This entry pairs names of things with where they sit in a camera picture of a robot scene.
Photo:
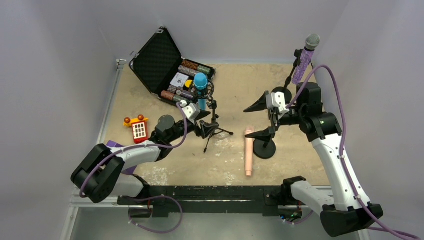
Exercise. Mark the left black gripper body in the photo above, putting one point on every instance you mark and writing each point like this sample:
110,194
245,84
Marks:
199,124

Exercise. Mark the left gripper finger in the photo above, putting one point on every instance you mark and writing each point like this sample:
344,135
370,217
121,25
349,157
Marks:
200,114
206,129

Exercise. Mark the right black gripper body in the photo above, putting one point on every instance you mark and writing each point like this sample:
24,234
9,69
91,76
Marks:
273,117

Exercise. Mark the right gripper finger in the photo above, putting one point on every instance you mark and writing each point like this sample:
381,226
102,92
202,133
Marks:
265,135
259,105

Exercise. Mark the pink microphone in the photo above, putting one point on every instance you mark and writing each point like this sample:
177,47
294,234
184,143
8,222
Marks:
248,153

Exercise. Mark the black tripod mic stand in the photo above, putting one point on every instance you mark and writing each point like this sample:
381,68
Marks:
212,105

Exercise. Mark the blue microphone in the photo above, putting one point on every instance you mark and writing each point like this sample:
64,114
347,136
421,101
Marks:
201,84

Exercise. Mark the black round-base mic stand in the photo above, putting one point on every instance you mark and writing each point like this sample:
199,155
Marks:
284,89

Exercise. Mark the purple glitter microphone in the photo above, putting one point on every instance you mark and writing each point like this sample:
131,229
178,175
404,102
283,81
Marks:
311,43

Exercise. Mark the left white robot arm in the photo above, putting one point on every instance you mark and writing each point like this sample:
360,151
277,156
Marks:
103,170

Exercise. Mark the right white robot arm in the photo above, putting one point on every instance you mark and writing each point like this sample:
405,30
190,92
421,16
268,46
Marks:
349,209

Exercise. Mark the yellow poker chip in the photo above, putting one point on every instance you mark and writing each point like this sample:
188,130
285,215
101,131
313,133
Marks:
188,84

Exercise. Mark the white playing card deck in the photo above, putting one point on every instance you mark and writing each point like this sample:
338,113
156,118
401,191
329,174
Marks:
179,80

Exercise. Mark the orange toy vehicle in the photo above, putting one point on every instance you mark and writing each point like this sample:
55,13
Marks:
139,128

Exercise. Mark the black poker chip case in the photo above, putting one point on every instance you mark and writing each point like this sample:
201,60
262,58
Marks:
160,60

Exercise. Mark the purple flat plastic piece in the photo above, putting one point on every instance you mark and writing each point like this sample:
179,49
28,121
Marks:
126,171

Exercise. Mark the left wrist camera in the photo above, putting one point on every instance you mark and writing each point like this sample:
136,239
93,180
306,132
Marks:
190,110

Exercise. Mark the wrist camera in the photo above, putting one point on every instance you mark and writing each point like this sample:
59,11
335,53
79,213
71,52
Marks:
190,110
276,100

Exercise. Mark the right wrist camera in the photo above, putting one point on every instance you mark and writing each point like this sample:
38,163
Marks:
276,100

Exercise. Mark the left side aluminium rail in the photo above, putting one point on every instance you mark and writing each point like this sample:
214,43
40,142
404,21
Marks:
120,65

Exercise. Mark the aluminium frame rail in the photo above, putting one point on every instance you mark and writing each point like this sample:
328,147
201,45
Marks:
257,195

